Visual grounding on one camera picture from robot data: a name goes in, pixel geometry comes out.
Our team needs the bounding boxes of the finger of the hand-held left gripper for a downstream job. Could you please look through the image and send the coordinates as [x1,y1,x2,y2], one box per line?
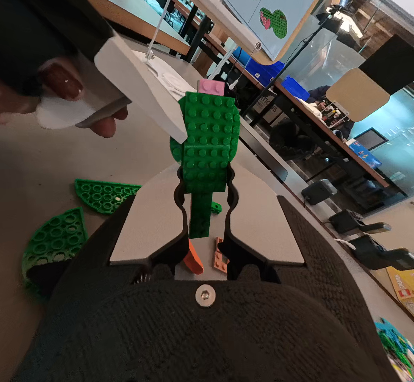
[93,34,189,145]

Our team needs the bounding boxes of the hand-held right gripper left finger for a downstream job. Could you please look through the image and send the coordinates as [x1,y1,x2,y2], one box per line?
[109,165,191,268]

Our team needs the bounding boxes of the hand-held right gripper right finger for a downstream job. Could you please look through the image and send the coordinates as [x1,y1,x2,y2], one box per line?
[217,162,306,266]

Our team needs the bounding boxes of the pink lego brick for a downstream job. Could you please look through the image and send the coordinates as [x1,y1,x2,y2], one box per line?
[197,79,226,95]

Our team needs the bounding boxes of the green lego plate assembly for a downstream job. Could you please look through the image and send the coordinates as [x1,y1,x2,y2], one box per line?
[170,92,241,240]

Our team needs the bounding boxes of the coral lego plate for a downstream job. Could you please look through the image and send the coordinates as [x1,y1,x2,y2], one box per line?
[212,237,230,273]

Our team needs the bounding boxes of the orange lego piece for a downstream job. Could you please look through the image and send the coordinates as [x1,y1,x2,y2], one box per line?
[183,239,205,275]

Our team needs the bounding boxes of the green half-round lego plate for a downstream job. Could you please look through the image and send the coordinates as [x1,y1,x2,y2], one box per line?
[74,178,142,215]
[21,207,89,295]

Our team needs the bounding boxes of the lego instruction booklet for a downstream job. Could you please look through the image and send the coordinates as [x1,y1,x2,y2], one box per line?
[203,0,315,61]

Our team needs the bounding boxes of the blue lego box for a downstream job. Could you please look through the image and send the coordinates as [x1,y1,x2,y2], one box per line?
[346,139,382,169]

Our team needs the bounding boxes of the yellow lego box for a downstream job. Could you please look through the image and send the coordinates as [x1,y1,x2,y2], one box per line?
[386,266,414,316]

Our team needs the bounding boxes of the pile of lego pieces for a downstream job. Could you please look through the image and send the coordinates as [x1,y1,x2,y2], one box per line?
[375,317,414,382]

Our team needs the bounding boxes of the person's left hand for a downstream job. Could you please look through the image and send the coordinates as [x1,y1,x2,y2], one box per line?
[0,60,129,139]

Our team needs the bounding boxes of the grey-topped wooden desk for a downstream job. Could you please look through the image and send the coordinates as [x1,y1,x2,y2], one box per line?
[66,0,191,56]

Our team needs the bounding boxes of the black device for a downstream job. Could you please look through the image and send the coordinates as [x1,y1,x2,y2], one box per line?
[348,234,414,271]
[328,209,392,235]
[301,178,338,206]

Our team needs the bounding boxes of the grey flat panel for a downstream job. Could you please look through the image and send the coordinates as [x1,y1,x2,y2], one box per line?
[239,118,289,183]

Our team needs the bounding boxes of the black office chair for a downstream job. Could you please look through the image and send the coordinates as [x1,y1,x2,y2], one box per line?
[268,118,324,163]

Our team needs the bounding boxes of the long wooden desk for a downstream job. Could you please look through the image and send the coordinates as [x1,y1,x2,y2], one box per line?
[191,23,390,188]

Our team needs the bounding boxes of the printed cardboard box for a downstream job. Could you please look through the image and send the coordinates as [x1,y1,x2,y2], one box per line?
[251,92,285,124]

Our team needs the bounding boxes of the blue storage bin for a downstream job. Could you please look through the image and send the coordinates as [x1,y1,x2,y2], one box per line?
[232,46,286,88]
[281,76,310,101]

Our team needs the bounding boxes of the clear plastic rack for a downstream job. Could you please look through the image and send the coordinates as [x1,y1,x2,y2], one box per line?
[318,99,350,127]

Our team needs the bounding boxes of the small dark monitor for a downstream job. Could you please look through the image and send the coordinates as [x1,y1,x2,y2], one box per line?
[353,127,389,151]

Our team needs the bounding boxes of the tan rounded board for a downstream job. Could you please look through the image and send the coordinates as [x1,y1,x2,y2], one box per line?
[326,68,390,122]

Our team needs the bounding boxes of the studio light on stand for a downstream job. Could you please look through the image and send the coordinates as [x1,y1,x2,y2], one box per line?
[241,4,364,117]

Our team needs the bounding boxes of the black panel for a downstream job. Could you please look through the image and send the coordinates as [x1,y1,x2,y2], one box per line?
[358,34,414,95]

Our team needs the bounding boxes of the white elastic cord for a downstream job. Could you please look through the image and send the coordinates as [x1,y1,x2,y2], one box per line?
[228,42,263,91]

